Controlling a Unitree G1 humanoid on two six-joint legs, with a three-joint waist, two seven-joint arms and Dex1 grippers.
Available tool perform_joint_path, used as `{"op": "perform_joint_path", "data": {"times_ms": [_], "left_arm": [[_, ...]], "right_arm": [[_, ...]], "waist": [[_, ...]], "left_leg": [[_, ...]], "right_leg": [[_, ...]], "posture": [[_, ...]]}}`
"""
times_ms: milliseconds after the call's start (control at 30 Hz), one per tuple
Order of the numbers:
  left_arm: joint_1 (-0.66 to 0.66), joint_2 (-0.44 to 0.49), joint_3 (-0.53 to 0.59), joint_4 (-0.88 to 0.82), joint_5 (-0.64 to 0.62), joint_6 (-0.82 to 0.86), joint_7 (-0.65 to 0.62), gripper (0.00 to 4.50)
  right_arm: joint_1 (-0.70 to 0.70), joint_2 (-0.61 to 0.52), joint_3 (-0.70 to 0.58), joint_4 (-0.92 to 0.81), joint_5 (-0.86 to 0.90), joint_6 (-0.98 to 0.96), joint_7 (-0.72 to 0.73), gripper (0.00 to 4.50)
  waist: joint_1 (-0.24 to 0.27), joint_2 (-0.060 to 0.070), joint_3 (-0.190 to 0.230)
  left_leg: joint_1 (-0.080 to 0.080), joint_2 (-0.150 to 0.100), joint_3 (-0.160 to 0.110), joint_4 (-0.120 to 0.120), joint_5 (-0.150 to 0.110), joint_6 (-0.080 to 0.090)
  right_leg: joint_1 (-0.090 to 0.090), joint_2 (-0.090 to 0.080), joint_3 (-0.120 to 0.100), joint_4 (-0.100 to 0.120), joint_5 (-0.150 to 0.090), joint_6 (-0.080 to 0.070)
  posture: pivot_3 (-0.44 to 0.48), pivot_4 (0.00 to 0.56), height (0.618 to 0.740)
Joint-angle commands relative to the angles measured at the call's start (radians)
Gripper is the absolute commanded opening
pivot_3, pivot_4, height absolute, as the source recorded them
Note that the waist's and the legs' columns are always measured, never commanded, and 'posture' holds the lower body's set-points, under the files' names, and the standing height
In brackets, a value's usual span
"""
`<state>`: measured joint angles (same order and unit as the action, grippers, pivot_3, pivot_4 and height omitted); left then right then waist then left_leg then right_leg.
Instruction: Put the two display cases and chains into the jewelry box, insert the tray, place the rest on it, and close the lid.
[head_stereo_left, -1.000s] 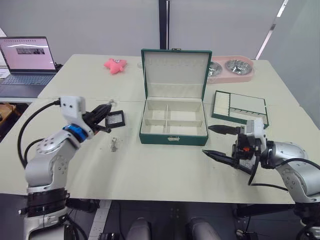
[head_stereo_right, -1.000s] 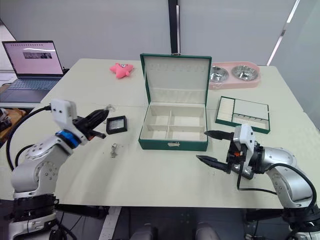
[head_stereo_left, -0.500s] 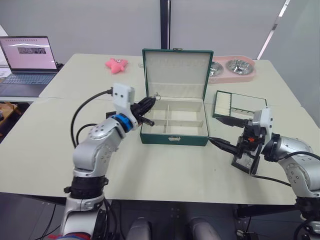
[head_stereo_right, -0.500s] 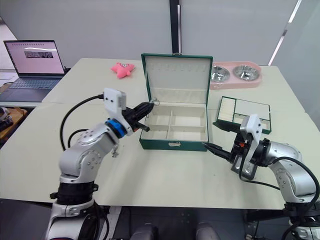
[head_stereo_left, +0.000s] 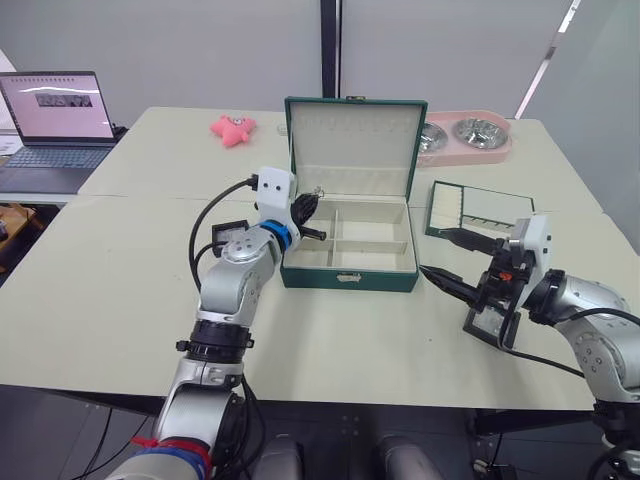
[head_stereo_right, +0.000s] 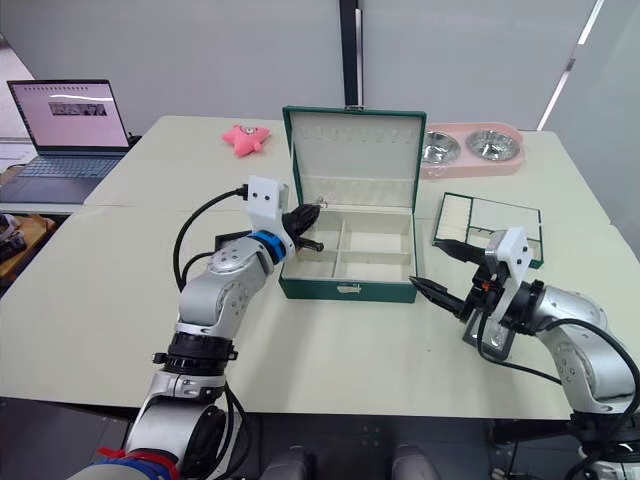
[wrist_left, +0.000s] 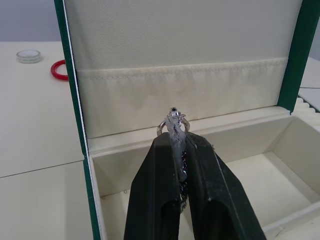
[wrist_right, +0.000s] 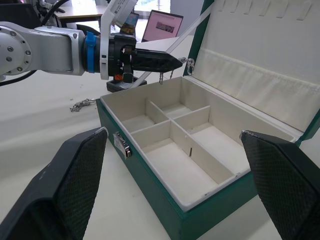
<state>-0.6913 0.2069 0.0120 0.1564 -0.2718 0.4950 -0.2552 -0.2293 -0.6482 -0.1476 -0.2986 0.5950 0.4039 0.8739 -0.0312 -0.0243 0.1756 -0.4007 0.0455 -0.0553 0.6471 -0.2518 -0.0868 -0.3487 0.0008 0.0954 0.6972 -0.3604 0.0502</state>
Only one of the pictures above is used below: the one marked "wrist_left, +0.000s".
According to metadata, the silver chain with rings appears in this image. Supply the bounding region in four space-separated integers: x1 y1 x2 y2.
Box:
156 106 192 215

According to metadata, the clear round display case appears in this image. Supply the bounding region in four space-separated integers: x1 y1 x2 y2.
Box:
15 50 44 64

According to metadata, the green jewelry box cream lining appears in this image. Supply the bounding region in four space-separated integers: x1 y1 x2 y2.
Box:
53 0 320 240

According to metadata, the red bangle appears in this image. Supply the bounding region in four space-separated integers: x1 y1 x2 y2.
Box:
50 59 69 82

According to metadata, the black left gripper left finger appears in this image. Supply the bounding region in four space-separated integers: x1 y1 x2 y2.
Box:
125 131 181 240

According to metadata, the cream ridged tray insert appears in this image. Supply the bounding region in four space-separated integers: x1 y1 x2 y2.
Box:
296 95 320 118

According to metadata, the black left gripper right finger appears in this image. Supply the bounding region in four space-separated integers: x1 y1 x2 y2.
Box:
184 131 267 240

